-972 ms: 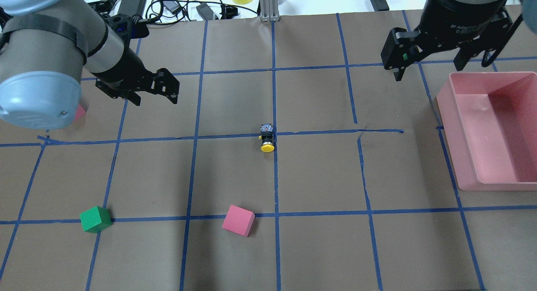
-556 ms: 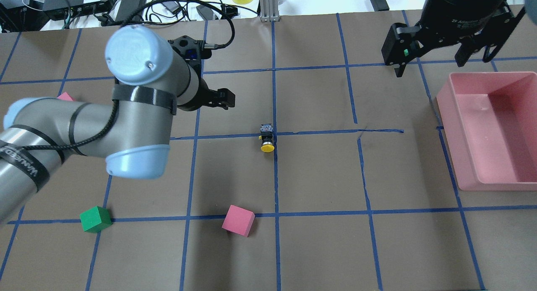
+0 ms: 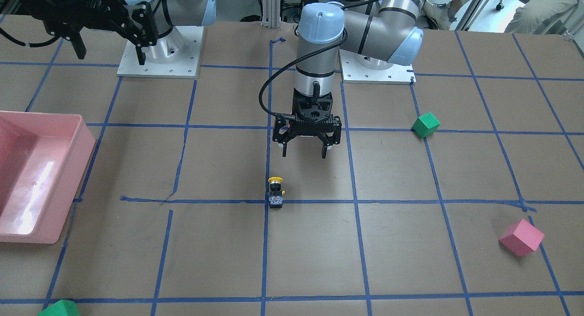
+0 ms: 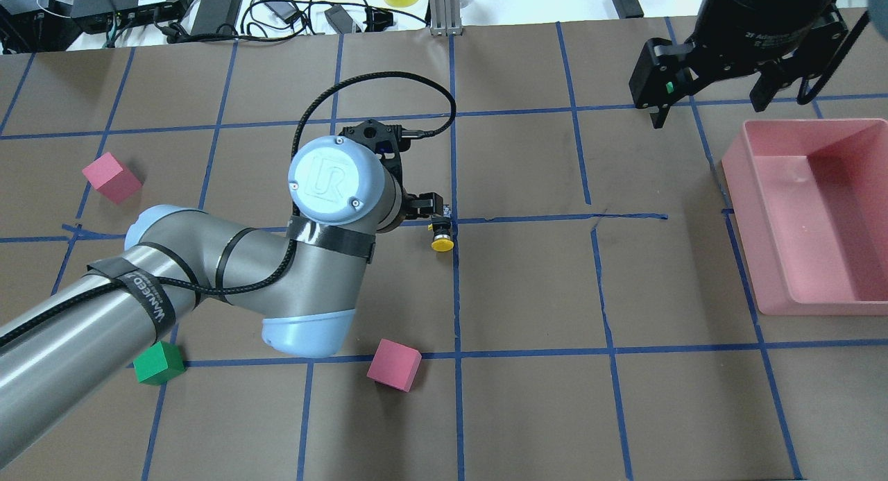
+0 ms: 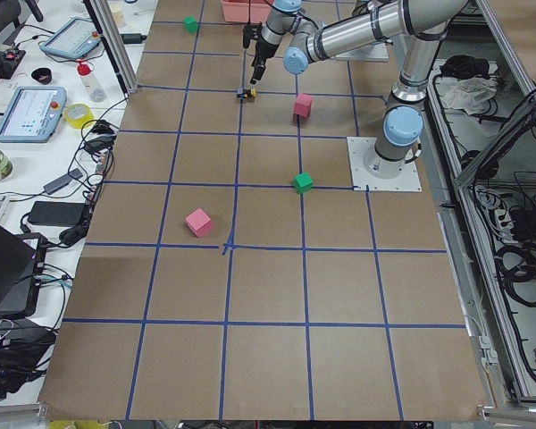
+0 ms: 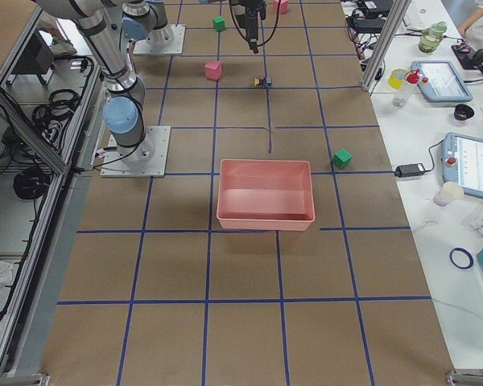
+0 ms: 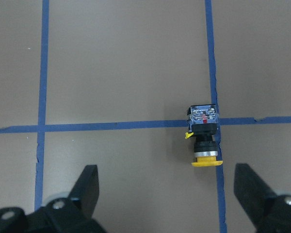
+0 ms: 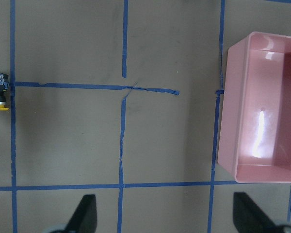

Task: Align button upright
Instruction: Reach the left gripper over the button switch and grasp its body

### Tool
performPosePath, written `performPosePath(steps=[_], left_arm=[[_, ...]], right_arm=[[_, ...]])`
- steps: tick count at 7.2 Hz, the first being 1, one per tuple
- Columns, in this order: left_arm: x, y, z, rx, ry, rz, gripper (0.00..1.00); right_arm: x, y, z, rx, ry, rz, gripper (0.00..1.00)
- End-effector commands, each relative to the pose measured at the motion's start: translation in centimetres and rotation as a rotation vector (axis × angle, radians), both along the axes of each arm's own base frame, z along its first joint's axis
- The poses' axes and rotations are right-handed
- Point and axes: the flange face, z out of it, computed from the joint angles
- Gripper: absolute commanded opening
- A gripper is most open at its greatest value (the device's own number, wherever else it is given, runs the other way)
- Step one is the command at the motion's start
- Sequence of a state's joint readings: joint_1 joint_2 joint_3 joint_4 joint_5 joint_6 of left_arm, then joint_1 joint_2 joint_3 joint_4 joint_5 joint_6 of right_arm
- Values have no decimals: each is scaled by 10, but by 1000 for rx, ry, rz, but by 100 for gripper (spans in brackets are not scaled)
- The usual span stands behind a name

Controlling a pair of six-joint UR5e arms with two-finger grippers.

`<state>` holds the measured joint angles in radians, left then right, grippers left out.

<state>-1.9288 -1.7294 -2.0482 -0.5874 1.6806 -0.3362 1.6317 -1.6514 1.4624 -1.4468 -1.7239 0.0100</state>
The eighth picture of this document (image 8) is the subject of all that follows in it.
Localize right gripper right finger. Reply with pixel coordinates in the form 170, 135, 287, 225
232, 192, 274, 233

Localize pink plastic bin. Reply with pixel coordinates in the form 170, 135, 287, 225
218, 32, 291, 183

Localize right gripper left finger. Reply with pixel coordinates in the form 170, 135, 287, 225
64, 194, 97, 233

